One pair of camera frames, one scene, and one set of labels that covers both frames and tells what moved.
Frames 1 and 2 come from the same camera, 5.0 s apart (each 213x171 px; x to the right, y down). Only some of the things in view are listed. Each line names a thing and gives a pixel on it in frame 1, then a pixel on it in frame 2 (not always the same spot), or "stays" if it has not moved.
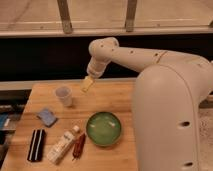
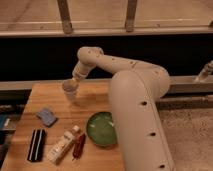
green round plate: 103,129 stays
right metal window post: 131,15 stays
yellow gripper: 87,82 -> 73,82
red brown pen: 79,146 stays
